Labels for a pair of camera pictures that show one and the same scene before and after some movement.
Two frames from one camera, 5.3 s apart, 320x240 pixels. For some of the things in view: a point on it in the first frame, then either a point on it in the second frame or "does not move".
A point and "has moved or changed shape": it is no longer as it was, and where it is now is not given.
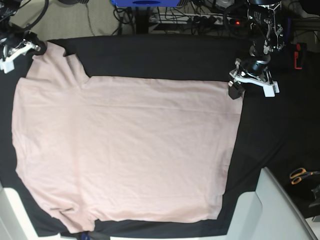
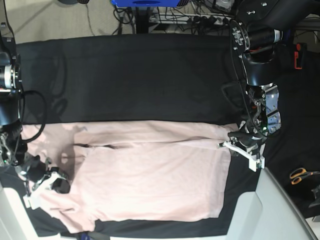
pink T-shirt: [121, 149] has moved or changed shape
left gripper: [15, 40] → [35, 170]
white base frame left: [15, 223] does not move
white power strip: [196, 19] does not move
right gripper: [257, 65] → [252, 140]
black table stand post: [142, 14] does not move
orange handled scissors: [297, 174] does not move
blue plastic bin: [145, 3] does not move
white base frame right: [268, 213] does not move
